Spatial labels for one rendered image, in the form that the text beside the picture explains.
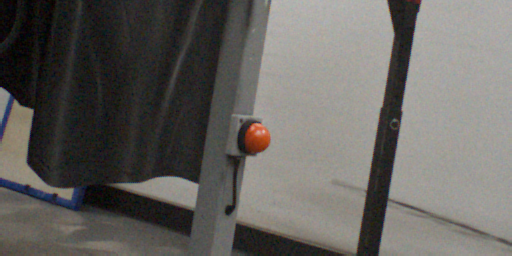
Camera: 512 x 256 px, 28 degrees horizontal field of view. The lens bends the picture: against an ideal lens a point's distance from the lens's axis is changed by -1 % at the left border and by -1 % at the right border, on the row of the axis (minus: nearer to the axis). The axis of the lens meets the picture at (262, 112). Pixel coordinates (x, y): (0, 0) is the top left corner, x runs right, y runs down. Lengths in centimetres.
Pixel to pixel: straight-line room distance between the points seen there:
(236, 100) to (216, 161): 8
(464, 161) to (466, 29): 44
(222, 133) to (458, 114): 228
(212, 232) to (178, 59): 40
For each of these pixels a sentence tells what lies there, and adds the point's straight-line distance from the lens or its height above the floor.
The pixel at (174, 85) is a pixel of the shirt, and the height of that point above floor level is 68.
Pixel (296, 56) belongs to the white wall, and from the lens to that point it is 388.
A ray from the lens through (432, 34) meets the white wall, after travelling 358.
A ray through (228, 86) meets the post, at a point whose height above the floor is 71.
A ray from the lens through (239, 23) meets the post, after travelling 128.
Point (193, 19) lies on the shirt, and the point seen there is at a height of 79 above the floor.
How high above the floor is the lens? 75
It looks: 3 degrees down
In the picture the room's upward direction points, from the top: 9 degrees clockwise
